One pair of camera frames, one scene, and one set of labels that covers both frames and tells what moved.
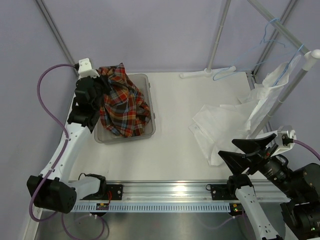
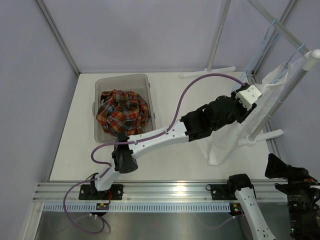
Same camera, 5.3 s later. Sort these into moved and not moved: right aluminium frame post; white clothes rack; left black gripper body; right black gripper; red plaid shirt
Moved: red plaid shirt; right black gripper; left black gripper body
Not moved: white clothes rack; right aluminium frame post
